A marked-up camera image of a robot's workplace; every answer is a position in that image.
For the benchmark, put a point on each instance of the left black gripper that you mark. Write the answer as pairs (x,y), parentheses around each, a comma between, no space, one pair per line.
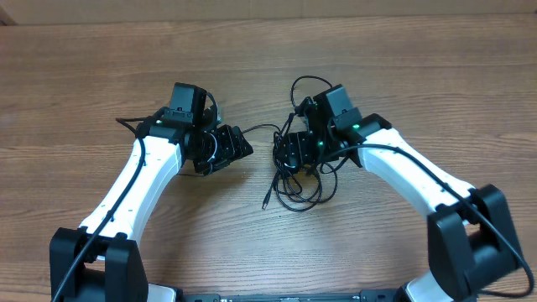
(232,148)

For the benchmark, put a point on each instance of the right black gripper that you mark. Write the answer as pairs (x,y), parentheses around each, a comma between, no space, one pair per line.
(297,150)

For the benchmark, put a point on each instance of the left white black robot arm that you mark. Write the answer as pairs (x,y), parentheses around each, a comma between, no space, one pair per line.
(100,259)

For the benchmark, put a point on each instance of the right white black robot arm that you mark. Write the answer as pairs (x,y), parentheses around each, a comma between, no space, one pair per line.
(471,242)

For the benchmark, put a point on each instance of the cardboard backdrop panel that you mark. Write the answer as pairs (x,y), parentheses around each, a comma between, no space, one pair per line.
(46,12)

